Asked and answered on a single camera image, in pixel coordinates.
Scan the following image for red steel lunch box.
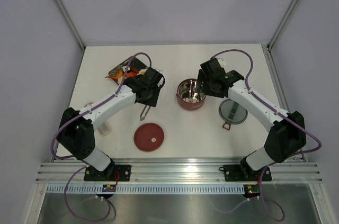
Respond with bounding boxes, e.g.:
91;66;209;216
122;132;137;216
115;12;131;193
176;78;206;111

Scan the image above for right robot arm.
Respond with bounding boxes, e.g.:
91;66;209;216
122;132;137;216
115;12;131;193
198;58;306;180

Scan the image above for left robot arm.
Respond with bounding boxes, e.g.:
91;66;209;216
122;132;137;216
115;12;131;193
55;67;165;181

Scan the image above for toy orange shrimp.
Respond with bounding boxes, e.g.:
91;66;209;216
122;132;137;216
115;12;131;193
126;72;137;78

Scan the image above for red round lid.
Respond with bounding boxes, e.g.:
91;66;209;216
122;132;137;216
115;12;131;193
133;123;165;152

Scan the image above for black square plate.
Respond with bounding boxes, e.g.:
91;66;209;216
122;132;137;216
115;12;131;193
107;58;148;85

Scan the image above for toy white mushroom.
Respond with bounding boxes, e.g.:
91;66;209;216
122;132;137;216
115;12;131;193
117;76;124;85

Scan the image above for grey transparent inner lid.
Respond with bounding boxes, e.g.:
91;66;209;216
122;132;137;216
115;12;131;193
218;99;248;130

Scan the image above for clear plastic cutlery case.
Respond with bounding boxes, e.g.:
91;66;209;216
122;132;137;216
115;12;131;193
91;115;111;137

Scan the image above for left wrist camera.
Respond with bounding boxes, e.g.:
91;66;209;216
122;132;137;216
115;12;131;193
156;69;165;89

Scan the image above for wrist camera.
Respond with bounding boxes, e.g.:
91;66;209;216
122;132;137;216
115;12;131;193
156;69;165;89
217;58;227;67

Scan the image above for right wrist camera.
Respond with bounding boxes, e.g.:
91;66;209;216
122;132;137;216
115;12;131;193
217;58;227;67

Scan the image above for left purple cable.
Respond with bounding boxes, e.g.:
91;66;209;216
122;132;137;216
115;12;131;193
50;52;152;220

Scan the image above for aluminium front rail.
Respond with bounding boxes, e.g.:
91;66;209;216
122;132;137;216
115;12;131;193
35;158;323;184

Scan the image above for aluminium rail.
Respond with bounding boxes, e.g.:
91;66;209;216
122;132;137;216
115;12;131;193
35;158;323;184
261;44;307;161

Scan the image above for right side aluminium rail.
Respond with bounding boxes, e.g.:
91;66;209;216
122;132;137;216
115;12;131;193
261;44;307;161

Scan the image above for right frame post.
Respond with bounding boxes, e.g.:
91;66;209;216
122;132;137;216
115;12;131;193
267;0;301;52

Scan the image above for frame post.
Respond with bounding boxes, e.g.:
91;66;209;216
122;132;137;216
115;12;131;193
53;0;86;53
267;0;301;52

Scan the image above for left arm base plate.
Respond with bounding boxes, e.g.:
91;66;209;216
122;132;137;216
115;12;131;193
84;164;132;182

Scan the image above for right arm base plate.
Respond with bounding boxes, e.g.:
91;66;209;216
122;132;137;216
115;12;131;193
219;164;272;182

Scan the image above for slotted white cable duct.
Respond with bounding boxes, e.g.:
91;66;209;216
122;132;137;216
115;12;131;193
47;184;245;195

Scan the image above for left frame post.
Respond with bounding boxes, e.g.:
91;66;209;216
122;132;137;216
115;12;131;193
53;0;86;53

